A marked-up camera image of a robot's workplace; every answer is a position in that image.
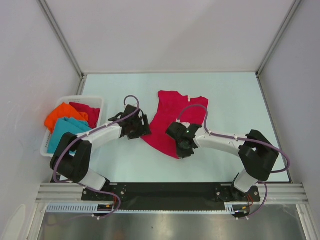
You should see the magenta t shirt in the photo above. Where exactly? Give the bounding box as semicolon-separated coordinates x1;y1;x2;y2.
142;90;209;159

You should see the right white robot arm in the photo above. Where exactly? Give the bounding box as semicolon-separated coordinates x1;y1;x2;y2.
166;122;279;201

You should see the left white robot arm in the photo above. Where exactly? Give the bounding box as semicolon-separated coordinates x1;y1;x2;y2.
50;105;151;200

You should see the red t shirt in basket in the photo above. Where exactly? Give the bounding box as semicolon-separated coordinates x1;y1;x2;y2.
69;102;101;129

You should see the white plastic basket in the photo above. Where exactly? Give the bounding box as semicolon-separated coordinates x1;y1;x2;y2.
40;95;104;157

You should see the teal t shirt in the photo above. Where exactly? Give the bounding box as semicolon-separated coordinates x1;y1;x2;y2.
46;116;92;154

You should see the orange t shirt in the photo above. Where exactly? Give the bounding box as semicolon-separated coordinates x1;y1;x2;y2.
44;102;89;133

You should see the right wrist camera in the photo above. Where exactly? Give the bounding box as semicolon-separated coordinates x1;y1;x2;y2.
176;120;191;128

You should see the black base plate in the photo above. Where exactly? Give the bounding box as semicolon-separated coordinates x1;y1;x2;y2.
81;181;261;211

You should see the right white cable duct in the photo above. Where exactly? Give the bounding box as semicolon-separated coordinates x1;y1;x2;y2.
225;202;251;217

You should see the white cable duct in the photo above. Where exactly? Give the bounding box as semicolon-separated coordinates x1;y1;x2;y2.
225;202;251;217
46;203;114;214

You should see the left white cable duct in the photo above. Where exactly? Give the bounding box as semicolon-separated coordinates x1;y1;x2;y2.
46;203;114;214

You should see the aluminium frame rail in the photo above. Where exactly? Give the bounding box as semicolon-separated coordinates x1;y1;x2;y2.
35;183;309;205

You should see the left aluminium corner post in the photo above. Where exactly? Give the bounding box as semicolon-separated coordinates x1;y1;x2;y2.
37;0;85;77

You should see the aluminium corner post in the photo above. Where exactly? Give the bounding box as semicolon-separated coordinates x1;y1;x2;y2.
256;0;302;76
37;0;85;77

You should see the right aluminium corner post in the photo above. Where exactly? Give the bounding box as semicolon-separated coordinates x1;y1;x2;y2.
256;0;302;76

